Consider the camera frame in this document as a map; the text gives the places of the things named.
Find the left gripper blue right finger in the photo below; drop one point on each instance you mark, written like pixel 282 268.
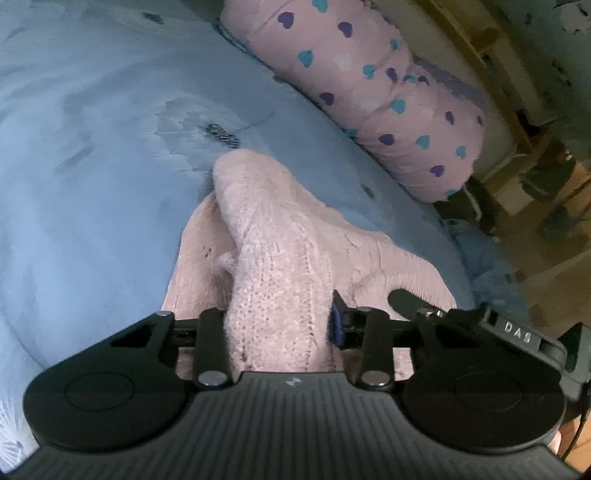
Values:
pixel 364 335

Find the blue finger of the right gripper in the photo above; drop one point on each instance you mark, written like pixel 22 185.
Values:
pixel 413 307

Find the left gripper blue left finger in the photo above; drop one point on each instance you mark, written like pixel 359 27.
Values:
pixel 211 364

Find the pink knit cardigan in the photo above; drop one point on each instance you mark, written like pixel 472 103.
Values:
pixel 271 256

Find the black and white garment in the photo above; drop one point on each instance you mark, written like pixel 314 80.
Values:
pixel 472 204

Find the pink heart-print rolled quilt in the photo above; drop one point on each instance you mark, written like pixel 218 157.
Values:
pixel 424 126

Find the blue dandelion bed sheet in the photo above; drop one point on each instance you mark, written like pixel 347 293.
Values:
pixel 106 151

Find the teal patterned curtain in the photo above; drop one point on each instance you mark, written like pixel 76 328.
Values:
pixel 554 38

